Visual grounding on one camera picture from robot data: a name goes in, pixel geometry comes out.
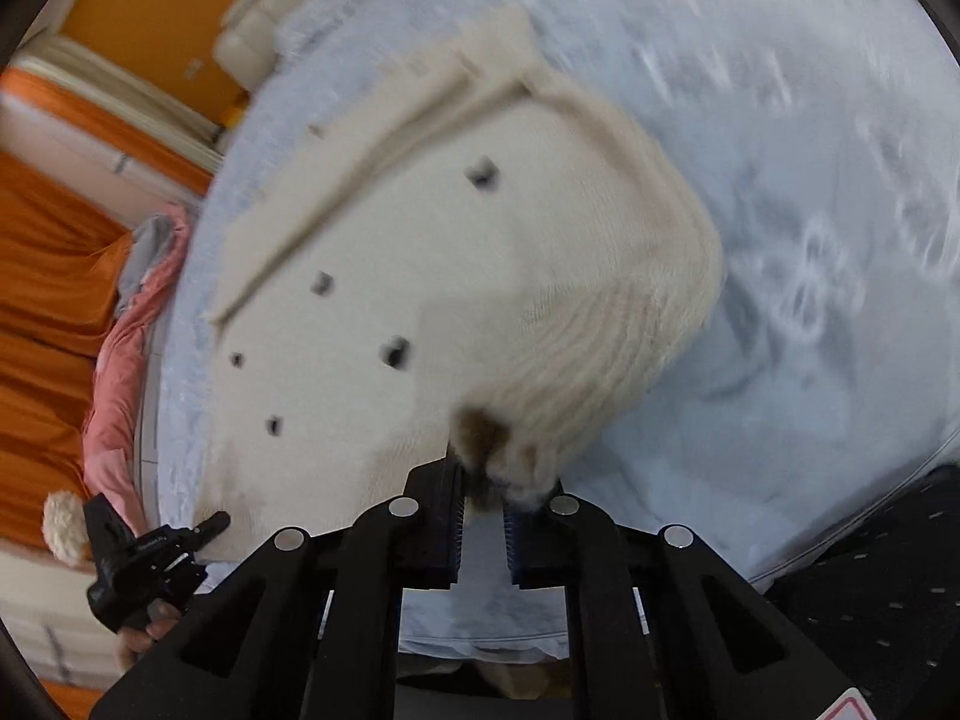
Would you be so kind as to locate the left hand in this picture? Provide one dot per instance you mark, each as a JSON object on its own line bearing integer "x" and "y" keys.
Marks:
{"x": 132, "y": 644}

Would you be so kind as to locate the grey cloth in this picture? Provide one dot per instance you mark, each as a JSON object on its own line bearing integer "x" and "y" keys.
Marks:
{"x": 151, "y": 242}

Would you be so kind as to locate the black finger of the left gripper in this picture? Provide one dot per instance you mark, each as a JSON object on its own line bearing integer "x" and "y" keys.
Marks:
{"x": 212, "y": 526}

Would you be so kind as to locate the light blue butterfly bedspread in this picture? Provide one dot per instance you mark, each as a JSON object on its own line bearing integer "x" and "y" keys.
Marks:
{"x": 822, "y": 138}

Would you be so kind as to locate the cream knit sweater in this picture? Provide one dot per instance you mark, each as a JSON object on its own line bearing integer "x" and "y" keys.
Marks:
{"x": 481, "y": 260}

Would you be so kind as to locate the orange curtain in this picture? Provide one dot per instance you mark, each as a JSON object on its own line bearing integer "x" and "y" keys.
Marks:
{"x": 61, "y": 259}

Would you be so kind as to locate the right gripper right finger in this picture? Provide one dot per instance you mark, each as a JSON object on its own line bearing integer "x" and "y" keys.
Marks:
{"x": 532, "y": 550}

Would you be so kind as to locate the black speckled trousers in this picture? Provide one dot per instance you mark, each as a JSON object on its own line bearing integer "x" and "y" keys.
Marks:
{"x": 882, "y": 603}

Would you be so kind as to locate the pink blanket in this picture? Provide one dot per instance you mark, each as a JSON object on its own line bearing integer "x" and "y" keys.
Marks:
{"x": 108, "y": 440}

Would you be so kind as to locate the cream pillow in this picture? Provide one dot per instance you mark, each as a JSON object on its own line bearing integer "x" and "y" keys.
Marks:
{"x": 256, "y": 34}

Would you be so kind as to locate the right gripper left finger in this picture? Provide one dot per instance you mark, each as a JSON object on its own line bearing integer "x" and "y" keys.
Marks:
{"x": 432, "y": 540}

